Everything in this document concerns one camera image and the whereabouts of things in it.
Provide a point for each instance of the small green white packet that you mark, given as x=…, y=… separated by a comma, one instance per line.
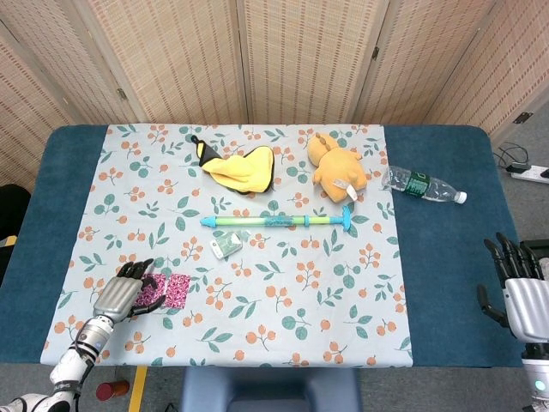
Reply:
x=225, y=245

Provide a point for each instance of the white power strip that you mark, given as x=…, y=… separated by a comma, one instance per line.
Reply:
x=529, y=172

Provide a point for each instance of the blue felt table cover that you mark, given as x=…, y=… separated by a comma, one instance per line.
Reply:
x=446, y=257

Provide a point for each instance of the black bag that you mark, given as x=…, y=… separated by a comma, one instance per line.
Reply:
x=10, y=214

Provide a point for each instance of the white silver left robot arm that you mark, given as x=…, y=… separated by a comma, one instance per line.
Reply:
x=73, y=365

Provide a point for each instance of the pink patterned card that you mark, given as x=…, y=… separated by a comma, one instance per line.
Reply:
x=178, y=292

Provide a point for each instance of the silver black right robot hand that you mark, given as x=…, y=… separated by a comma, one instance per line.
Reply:
x=529, y=304

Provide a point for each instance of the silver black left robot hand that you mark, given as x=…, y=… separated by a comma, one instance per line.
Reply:
x=118, y=296

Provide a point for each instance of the floral print tablecloth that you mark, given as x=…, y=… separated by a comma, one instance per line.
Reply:
x=257, y=300

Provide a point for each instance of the green blue water squirter toy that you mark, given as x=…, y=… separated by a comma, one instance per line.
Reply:
x=257, y=221

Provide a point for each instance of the yellow cloth with black trim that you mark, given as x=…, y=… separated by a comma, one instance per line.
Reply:
x=244, y=169

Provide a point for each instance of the yellow floor tape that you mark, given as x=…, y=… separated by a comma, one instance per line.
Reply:
x=138, y=388

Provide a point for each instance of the orange plush toy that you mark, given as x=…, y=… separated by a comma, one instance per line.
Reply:
x=336, y=167

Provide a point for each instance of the clear bottle with green label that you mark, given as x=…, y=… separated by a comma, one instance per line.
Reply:
x=422, y=184

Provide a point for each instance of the bamboo folding screen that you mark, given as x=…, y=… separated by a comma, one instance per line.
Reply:
x=300, y=60

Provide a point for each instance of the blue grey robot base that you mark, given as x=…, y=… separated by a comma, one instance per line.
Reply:
x=270, y=388

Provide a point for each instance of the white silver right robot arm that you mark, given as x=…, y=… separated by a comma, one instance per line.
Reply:
x=538, y=377

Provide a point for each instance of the black box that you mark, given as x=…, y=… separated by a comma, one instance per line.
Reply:
x=536, y=246

